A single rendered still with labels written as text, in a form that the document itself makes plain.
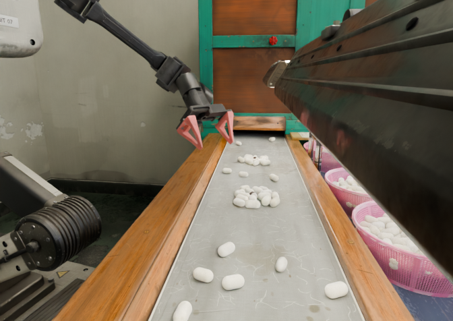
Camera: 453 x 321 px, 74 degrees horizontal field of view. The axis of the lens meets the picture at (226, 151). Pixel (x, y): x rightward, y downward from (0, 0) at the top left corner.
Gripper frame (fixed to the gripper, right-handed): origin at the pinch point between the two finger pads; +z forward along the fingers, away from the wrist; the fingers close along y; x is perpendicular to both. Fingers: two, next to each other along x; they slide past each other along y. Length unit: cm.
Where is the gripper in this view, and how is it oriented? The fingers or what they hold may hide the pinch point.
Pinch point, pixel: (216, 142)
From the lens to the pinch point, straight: 74.6
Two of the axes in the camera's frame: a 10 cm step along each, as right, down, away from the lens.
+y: -7.5, 1.6, -6.4
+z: 4.2, 8.6, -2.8
